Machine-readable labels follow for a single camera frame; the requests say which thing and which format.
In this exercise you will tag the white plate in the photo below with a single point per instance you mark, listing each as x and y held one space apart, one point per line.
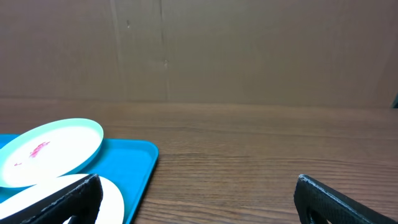
111 210

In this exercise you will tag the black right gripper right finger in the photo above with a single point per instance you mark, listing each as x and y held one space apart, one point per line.
318 203

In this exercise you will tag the light blue plate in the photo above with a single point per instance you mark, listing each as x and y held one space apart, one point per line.
51 150

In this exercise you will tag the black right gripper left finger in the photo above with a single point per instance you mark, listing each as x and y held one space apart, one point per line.
79 203

